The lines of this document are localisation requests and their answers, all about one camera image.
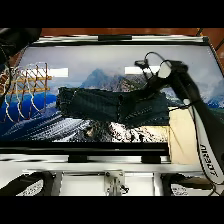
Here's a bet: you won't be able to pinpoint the blue jeans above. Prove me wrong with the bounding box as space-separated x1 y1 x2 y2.
55 86 171 128

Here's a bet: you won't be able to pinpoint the beige garment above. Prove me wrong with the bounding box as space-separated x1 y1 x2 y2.
167 107 202 166

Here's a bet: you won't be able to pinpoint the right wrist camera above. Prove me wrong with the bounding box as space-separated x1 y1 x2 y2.
134 59 152 79

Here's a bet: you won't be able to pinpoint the black cable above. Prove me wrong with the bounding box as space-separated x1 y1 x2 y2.
143 50 167 73

